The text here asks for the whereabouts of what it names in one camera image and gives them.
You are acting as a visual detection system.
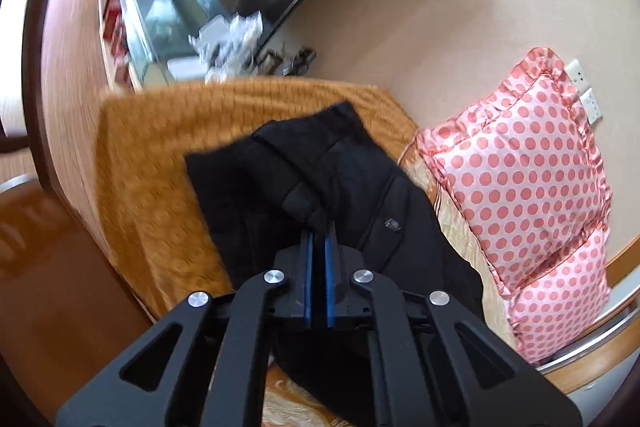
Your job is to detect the glass display cabinet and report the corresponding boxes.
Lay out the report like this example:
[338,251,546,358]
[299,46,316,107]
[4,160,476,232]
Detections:
[100,0,211,92]

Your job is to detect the white wall socket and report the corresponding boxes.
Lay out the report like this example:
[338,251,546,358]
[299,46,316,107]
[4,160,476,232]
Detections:
[564,59,591,92]
[579,89,605,126]

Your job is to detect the pink polka dot pillow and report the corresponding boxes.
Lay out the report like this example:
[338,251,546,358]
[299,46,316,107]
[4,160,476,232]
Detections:
[416,47,613,295]
[507,227,613,365]

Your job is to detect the black pants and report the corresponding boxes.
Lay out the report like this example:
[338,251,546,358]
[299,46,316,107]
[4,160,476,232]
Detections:
[185,101,486,427]

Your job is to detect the brown wooden door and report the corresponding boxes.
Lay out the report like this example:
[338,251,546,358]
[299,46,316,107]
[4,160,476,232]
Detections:
[21,0,156,323]

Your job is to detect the wooden bed headboard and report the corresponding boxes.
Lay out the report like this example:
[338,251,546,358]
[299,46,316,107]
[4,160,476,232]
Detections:
[540,227,640,395]

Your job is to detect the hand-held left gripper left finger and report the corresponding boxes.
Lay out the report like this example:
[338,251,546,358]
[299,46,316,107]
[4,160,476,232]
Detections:
[54,230,315,427]

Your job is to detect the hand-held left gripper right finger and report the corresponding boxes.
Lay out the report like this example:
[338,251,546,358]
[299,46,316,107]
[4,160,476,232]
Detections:
[324,221,584,427]

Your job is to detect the orange patterned bed blanket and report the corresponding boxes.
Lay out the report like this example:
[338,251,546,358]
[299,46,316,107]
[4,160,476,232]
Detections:
[95,77,521,427]

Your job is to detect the white plastic bags pile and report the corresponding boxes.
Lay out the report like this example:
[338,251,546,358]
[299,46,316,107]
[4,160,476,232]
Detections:
[189,13,264,82]

